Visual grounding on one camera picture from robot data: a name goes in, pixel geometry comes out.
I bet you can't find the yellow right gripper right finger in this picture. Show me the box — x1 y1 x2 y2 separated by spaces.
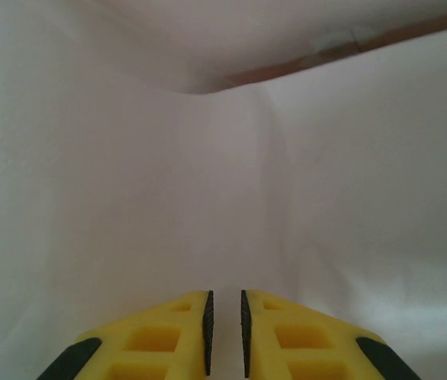
240 290 412 380

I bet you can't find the stack of white napkins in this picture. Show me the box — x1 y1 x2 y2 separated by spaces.
0 0 447 380

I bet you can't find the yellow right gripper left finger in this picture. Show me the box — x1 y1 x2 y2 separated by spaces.
36 290 214 380

